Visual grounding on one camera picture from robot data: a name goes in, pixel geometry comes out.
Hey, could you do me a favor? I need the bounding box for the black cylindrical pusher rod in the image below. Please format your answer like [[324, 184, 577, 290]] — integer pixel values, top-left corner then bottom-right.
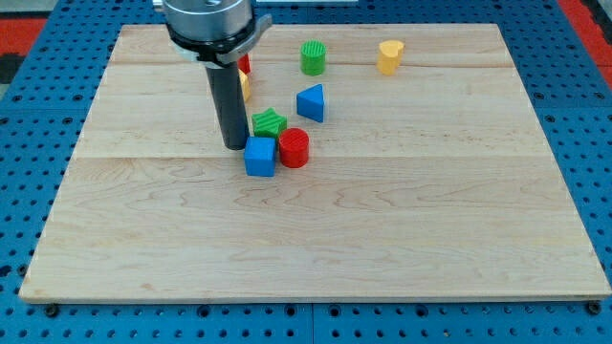
[[205, 62, 249, 150]]

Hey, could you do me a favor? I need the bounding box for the green star block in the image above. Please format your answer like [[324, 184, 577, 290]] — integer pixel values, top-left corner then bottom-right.
[[251, 108, 288, 140]]

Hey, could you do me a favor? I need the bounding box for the blue triangle block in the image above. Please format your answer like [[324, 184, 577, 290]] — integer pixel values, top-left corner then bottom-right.
[[296, 84, 325, 122]]

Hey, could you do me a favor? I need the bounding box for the yellow block behind rod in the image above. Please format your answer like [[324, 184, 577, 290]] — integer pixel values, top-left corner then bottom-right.
[[238, 70, 251, 102]]

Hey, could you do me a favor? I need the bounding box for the red block behind rod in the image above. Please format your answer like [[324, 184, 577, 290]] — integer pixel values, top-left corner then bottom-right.
[[238, 54, 251, 75]]

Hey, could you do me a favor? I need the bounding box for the blue cube block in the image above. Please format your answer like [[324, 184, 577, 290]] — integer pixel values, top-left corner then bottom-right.
[[244, 137, 276, 177]]

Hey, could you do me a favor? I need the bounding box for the red cylinder block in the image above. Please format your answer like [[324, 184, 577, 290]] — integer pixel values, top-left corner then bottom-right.
[[278, 128, 310, 168]]

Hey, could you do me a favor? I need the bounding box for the green cylinder block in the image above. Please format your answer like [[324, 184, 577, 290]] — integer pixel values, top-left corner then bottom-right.
[[300, 40, 327, 75]]

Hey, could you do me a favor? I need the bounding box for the yellow heart block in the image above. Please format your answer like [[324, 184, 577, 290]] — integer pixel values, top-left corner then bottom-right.
[[376, 40, 404, 75]]

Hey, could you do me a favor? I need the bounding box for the light wooden board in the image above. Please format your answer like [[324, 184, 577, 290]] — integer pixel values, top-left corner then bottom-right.
[[19, 24, 611, 304]]

